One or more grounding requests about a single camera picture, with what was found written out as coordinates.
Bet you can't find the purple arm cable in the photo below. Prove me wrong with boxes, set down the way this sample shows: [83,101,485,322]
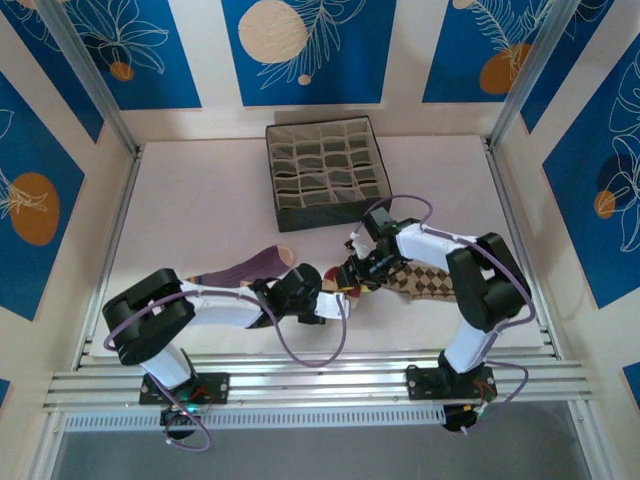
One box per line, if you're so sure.
[352,193,534,436]
[102,288,350,452]

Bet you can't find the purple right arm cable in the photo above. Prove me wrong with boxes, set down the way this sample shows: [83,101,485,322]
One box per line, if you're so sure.
[352,193,534,436]

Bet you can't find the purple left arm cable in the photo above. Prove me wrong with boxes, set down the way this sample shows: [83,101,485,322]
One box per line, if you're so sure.
[102,288,350,452]

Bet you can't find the white slotted cable duct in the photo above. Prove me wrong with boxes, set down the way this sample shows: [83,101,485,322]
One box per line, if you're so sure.
[63,405,446,432]

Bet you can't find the aluminium mounting rail frame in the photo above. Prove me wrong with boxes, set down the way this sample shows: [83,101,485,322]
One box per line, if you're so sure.
[42,352,596,414]

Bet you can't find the purple sock with beige toe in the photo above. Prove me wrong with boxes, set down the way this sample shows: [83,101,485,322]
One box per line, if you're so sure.
[182,243,297,291]

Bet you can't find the blue floral wall panel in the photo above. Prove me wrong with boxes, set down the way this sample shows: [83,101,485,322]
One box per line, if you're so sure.
[221,0,397,107]
[62,0,203,112]
[0,0,105,145]
[519,0,640,135]
[0,69,87,322]
[542,47,640,310]
[421,0,617,105]

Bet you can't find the black fabric sock organizer box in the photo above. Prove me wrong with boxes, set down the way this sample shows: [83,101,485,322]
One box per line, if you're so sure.
[263,115,395,234]

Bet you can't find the aluminium frame post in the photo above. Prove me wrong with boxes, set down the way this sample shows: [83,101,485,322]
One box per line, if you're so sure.
[37,0,140,156]
[485,0,614,151]

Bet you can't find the brown checkered sock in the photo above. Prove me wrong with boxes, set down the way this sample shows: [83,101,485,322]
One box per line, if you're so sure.
[372,262,459,304]

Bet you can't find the aluminium side rail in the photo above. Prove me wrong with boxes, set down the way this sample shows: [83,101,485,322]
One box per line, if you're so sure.
[483,139,564,361]
[74,149,144,371]

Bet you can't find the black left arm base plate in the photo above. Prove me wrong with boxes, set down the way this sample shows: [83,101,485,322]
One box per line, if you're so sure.
[138,370,231,406]

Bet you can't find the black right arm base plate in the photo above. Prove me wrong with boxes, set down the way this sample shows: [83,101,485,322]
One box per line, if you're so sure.
[405,367,499,403]

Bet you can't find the black controller board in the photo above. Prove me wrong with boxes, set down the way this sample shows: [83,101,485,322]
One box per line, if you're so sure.
[442,402,496,435]
[159,403,202,441]

